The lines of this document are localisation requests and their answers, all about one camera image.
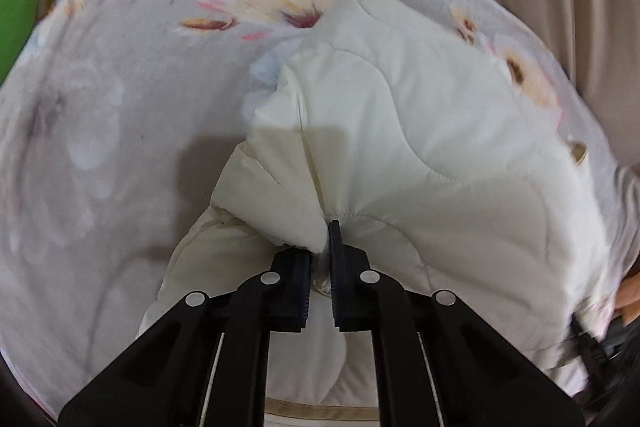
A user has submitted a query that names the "green object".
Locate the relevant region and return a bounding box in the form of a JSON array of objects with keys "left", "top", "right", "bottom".
[{"left": 0, "top": 0, "right": 43, "bottom": 82}]

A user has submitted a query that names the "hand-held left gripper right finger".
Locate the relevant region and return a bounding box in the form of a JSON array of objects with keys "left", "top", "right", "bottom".
[{"left": 327, "top": 219, "right": 586, "bottom": 427}]

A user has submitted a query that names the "person's right hand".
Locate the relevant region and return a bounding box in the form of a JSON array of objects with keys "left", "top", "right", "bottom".
[{"left": 615, "top": 272, "right": 640, "bottom": 314}]

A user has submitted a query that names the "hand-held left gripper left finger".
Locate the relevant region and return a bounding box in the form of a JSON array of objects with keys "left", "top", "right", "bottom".
[{"left": 57, "top": 248, "right": 312, "bottom": 427}]

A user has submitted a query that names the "floral printed blanket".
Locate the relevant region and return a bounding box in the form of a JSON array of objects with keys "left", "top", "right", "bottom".
[{"left": 0, "top": 0, "right": 640, "bottom": 423}]

